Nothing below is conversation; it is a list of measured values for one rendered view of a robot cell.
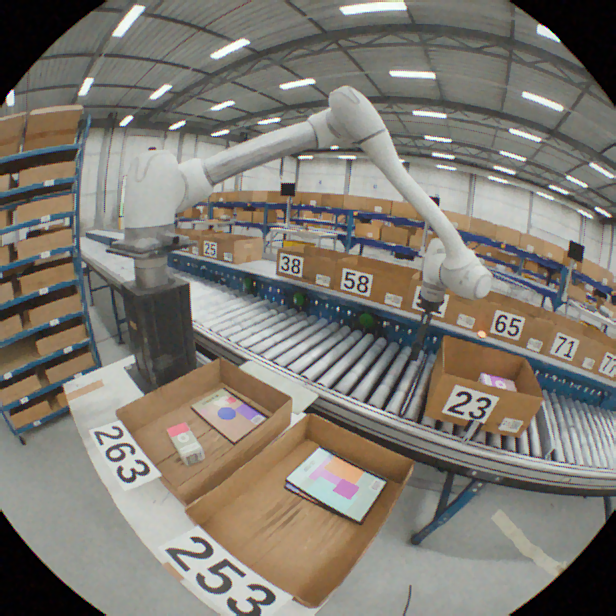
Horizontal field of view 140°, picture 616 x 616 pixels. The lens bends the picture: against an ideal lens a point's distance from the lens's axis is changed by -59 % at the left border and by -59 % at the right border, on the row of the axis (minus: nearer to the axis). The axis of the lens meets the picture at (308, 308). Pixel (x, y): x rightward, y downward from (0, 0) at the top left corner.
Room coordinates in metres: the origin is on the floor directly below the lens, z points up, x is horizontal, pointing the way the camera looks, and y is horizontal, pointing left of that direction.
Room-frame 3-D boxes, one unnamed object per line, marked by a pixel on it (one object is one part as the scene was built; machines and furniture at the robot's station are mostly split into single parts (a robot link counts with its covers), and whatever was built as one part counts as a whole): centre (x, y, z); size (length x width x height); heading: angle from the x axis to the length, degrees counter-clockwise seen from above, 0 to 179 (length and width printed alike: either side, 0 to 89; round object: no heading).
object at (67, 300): (0.94, 1.61, 0.79); 0.40 x 0.30 x 0.10; 151
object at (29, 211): (0.94, 1.61, 1.39); 0.40 x 0.30 x 0.10; 148
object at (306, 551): (0.24, -0.04, 0.80); 0.38 x 0.28 x 0.10; 147
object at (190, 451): (0.36, 0.26, 0.78); 0.10 x 0.06 x 0.05; 46
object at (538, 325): (0.97, -1.04, 0.96); 0.39 x 0.29 x 0.17; 59
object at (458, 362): (0.62, -0.64, 0.83); 0.39 x 0.29 x 0.17; 65
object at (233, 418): (0.51, 0.19, 0.76); 0.19 x 0.14 x 0.02; 57
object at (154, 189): (0.66, 0.47, 1.36); 0.18 x 0.16 x 0.22; 9
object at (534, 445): (0.51, -0.92, 0.72); 0.52 x 0.05 x 0.05; 149
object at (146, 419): (0.43, 0.23, 0.80); 0.38 x 0.28 x 0.10; 150
